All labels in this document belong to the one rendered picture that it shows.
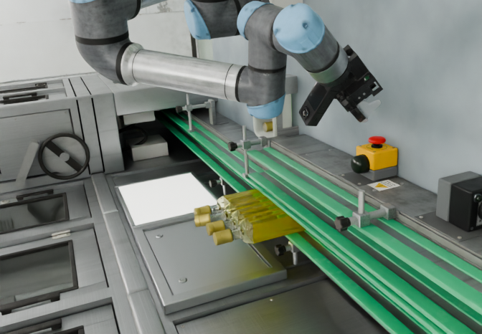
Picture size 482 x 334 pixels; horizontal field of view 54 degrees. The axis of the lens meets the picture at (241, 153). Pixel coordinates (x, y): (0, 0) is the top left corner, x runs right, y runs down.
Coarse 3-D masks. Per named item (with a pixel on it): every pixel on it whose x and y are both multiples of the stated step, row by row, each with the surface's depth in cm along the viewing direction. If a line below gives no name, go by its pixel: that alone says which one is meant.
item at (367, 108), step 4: (364, 100) 96; (376, 100) 98; (360, 104) 96; (364, 104) 97; (368, 104) 97; (372, 104) 98; (376, 104) 98; (364, 108) 98; (368, 108) 98; (372, 108) 99; (376, 108) 99; (364, 112) 99; (368, 112) 99; (372, 112) 100; (368, 116) 100; (364, 120) 100
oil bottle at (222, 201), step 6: (240, 192) 142; (246, 192) 142; (252, 192) 142; (258, 192) 141; (222, 198) 139; (228, 198) 139; (234, 198) 139; (240, 198) 138; (246, 198) 138; (222, 204) 137; (222, 210) 137
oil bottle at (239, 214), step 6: (258, 204) 132; (264, 204) 132; (270, 204) 132; (240, 210) 130; (246, 210) 129; (252, 210) 129; (258, 210) 129; (264, 210) 129; (270, 210) 129; (234, 216) 127; (240, 216) 126; (246, 216) 126; (234, 222) 127; (234, 228) 127
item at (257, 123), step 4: (256, 120) 167; (260, 120) 168; (264, 120) 168; (268, 120) 169; (272, 120) 169; (256, 124) 168; (260, 124) 168; (276, 124) 153; (256, 128) 168; (260, 128) 168; (276, 128) 154; (256, 132) 168; (260, 132) 167; (264, 132) 167; (268, 132) 166; (272, 132) 165; (276, 132) 153; (268, 136) 162; (272, 136) 161
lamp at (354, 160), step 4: (356, 156) 111; (360, 156) 110; (364, 156) 110; (352, 160) 111; (356, 160) 110; (360, 160) 109; (364, 160) 110; (368, 160) 110; (352, 164) 111; (356, 164) 110; (360, 164) 109; (364, 164) 109; (368, 164) 110; (352, 168) 112; (356, 168) 110; (360, 168) 109; (364, 168) 110; (368, 168) 110; (356, 172) 111; (360, 172) 110; (364, 172) 111
